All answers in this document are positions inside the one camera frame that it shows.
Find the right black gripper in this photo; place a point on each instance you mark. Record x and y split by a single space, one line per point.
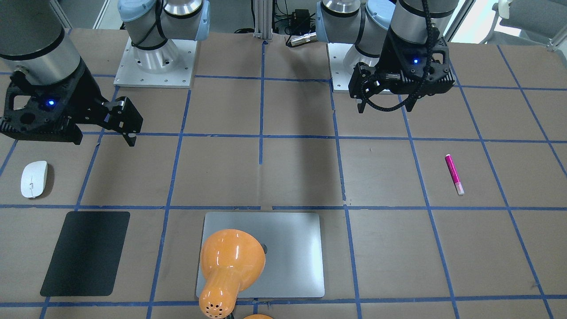
85 95

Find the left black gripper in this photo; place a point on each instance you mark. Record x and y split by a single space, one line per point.
395 55

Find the pink marker pen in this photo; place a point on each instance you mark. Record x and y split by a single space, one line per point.
454 175

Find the white computer mouse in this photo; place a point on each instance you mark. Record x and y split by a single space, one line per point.
34 179

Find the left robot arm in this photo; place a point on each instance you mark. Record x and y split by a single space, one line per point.
366 23

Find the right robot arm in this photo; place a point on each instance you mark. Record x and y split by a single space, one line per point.
32 35

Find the black mousepad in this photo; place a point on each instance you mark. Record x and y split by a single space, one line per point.
86 257

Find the silver laptop notebook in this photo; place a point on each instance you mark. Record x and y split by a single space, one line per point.
294 265

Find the metal cylinder connector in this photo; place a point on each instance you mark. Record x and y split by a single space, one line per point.
301 40

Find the orange desk lamp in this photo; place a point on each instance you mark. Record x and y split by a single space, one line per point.
230 262

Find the grey chair back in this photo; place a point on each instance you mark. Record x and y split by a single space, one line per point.
538 21

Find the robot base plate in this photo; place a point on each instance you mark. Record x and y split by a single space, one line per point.
170 66
342 59

